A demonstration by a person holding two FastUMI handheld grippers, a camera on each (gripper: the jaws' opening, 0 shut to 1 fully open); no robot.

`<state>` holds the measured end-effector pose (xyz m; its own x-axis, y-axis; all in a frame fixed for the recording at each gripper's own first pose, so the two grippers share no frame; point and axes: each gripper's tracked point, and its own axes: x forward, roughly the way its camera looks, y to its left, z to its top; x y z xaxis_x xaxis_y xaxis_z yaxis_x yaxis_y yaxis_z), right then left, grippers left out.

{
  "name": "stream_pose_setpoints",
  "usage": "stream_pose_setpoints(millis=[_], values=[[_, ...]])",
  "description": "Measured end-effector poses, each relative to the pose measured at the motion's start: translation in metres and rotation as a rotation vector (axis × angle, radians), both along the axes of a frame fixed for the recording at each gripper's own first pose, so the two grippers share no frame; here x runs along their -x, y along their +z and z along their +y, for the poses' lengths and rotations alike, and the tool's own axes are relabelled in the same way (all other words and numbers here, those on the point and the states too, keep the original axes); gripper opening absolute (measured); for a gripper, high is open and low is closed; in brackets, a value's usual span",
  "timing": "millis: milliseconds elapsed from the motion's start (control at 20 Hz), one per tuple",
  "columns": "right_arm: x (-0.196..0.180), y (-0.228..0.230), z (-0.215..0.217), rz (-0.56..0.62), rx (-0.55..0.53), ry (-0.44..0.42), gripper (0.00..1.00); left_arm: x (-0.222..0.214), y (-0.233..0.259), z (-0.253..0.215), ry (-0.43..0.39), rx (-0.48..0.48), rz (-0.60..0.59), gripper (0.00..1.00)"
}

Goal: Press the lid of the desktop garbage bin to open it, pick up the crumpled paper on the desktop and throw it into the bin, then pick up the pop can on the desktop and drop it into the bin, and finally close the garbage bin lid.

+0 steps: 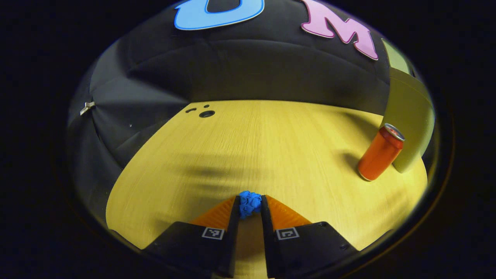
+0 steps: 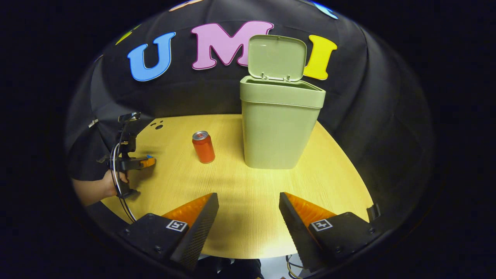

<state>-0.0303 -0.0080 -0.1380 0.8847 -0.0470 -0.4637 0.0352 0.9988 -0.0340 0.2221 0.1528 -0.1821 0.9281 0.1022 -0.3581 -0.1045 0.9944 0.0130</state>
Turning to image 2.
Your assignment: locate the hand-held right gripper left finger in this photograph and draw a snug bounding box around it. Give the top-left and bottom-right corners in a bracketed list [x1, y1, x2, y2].
[117, 193, 220, 272]

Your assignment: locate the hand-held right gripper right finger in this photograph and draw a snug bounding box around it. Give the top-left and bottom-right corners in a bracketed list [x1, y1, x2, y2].
[278, 192, 384, 272]

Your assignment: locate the orange pop can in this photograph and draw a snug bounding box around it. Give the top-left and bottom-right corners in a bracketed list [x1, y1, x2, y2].
[192, 131, 216, 164]

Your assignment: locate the green desktop garbage bin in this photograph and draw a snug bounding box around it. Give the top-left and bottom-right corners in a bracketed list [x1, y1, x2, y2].
[239, 34, 326, 170]

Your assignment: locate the wooden desktop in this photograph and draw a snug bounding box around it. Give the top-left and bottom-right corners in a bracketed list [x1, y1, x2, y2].
[100, 114, 374, 259]

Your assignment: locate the person's black shirt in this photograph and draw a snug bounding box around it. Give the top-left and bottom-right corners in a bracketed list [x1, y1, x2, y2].
[67, 124, 117, 181]

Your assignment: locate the black backdrop cloth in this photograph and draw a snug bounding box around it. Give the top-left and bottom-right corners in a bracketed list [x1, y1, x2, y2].
[64, 0, 434, 217]

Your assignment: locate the thin yellowish cable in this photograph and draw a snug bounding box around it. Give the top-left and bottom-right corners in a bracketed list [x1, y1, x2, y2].
[286, 255, 305, 279]

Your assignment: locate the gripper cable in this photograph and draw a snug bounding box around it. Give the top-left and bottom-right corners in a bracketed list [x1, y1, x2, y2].
[110, 143, 137, 223]

